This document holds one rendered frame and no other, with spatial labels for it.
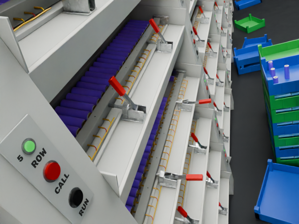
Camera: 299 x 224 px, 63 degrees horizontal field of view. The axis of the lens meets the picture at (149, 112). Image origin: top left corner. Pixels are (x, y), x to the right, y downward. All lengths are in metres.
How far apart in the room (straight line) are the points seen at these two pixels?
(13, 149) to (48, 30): 0.16
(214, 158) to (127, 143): 0.75
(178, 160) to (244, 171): 0.91
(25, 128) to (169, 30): 0.61
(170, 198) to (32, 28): 0.41
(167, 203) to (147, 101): 0.22
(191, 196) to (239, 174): 0.73
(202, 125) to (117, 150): 0.62
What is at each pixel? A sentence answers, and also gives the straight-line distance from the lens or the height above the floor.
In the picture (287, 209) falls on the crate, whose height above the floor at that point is 0.00.
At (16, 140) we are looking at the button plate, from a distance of 0.23.
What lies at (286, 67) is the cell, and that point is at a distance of 1.21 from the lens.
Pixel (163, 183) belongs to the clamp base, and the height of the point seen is 0.74.
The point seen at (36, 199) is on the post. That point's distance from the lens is 0.25.
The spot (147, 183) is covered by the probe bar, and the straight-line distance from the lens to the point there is 0.55.
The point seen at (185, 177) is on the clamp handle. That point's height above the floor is 0.76.
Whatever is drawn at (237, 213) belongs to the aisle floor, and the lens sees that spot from 1.36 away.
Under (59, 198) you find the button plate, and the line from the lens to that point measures 0.26.
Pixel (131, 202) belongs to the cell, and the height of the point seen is 0.78.
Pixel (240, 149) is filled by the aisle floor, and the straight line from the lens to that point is 1.60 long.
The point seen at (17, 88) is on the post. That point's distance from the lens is 0.24.
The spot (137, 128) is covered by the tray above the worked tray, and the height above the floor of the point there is 0.93.
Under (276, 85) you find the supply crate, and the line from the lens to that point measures 1.14.
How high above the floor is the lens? 1.18
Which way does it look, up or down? 33 degrees down
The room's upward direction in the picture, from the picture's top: 25 degrees counter-clockwise
